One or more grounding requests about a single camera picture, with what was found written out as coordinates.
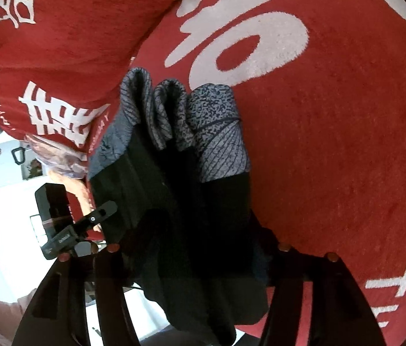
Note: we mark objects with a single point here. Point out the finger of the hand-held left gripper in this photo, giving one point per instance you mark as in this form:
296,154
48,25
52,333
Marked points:
96,217

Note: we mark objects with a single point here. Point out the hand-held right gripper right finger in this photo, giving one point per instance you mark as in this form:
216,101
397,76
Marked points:
289,281

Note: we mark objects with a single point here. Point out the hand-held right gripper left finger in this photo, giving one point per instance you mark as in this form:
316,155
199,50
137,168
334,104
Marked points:
111,281

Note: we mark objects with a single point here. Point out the black pants with grey waistband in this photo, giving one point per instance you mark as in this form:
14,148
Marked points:
174,205

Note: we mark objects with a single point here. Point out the floral bed sheet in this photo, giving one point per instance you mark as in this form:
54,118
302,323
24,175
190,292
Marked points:
57,156

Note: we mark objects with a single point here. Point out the red printed blanket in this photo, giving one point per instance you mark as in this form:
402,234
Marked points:
332,133

